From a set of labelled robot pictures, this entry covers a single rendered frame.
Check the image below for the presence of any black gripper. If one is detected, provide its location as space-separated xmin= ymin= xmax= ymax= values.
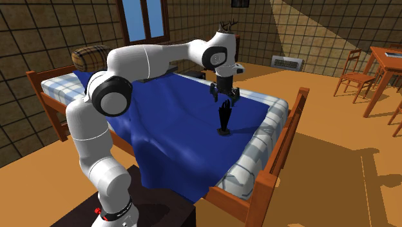
xmin=209 ymin=75 xmax=242 ymax=107

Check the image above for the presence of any black hand-shaped figure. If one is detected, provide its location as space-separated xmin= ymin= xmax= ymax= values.
xmin=216 ymin=99 xmax=233 ymax=137

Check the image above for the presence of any black box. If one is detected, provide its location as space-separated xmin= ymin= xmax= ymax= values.
xmin=183 ymin=70 xmax=207 ymax=81

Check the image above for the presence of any blue blanket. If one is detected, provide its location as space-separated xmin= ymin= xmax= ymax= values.
xmin=73 ymin=70 xmax=271 ymax=204

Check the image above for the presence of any wooden bed with checked mattress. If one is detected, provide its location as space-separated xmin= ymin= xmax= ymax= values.
xmin=25 ymin=64 xmax=311 ymax=227

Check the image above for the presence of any wooden framed window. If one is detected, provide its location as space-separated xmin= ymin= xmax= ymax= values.
xmin=115 ymin=0 xmax=171 ymax=45

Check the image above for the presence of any dark robot stand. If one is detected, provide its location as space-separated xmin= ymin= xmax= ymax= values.
xmin=49 ymin=164 xmax=197 ymax=227

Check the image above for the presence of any wooden chair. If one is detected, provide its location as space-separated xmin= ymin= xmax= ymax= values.
xmin=387 ymin=99 xmax=402 ymax=138
xmin=333 ymin=48 xmax=376 ymax=104

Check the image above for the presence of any brown plaid pillow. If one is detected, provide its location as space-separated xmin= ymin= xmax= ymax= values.
xmin=70 ymin=44 xmax=113 ymax=74

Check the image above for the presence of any wooden table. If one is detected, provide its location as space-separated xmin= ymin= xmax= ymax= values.
xmin=363 ymin=46 xmax=402 ymax=119

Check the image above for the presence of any white wall vent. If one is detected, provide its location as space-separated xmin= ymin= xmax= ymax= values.
xmin=270 ymin=55 xmax=305 ymax=72

